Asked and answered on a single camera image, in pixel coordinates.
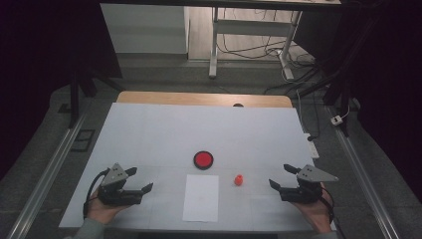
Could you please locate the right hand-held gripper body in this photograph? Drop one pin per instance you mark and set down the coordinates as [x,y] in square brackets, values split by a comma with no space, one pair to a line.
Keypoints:
[307,192]

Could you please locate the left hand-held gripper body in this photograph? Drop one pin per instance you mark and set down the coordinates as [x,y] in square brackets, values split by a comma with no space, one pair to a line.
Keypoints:
[114,195]

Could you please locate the person's left hand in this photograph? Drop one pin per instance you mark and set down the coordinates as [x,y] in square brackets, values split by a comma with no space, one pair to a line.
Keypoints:
[99,212]

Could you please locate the person's right hand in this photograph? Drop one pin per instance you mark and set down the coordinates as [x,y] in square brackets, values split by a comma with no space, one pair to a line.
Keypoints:
[320,214]

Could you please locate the round red ink pad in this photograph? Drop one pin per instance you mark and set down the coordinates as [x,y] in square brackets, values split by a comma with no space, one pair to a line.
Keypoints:
[203,160]

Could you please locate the white paper sheet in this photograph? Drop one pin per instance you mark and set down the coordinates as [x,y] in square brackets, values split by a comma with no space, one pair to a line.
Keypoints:
[200,199]

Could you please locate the white plug adapter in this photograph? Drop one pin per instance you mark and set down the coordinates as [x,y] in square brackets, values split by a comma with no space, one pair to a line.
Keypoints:
[336,120]

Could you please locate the white desk frame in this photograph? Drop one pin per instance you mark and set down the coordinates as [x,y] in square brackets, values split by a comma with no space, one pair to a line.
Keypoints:
[249,27]

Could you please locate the black floor socket plate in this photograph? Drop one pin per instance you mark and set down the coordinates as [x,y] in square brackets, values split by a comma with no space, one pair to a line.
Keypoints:
[83,140]

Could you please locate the orange stamp cap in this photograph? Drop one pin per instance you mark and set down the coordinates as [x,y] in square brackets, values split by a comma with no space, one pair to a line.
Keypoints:
[238,183]

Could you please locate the white power strip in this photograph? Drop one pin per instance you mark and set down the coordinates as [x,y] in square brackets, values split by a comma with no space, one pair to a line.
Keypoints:
[312,147]

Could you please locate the white cabinet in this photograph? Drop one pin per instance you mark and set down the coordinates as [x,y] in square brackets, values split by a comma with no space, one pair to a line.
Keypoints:
[142,30]

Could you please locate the aluminium floor rail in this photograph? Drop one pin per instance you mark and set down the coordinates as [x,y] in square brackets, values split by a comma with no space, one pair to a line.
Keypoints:
[361,179]
[46,179]

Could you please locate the wooden table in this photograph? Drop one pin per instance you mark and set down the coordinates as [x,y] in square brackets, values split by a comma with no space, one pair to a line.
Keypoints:
[182,98]

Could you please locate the black metal stand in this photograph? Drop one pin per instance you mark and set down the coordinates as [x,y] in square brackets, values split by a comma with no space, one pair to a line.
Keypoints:
[74,96]
[343,89]

